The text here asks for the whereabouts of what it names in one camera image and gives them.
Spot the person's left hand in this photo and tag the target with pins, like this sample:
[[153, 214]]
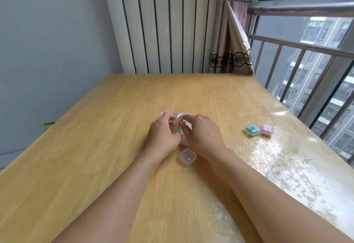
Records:
[[160, 137]]

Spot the person's right hand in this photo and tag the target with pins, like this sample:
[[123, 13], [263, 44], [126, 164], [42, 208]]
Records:
[[204, 137]]

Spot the person's right thumb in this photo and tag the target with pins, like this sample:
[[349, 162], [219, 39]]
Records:
[[185, 132]]

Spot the person's left fingers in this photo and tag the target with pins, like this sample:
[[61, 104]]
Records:
[[171, 119]]

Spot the clear plastic bag of beads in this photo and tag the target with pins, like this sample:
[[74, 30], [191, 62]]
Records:
[[179, 122]]

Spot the person's right forearm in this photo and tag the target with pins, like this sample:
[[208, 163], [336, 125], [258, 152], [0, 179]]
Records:
[[276, 204]]

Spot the person's left forearm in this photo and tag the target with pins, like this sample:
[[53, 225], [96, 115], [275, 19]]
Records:
[[110, 195]]

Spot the clear small plastic box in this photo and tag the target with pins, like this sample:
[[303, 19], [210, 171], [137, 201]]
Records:
[[187, 156]]

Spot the green small plastic box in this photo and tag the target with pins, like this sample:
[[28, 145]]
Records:
[[252, 130]]

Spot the pink small plastic box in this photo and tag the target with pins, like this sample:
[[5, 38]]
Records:
[[267, 129]]

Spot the beige curtain with lace band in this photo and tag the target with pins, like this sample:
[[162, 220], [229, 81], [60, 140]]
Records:
[[232, 49]]

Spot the white column radiator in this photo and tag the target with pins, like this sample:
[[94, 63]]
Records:
[[163, 23]]

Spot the yellow object at table edge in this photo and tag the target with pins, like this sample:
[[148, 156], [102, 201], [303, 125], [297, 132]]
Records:
[[49, 124]]

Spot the metal window railing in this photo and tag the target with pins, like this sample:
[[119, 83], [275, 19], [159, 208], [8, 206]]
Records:
[[304, 57]]

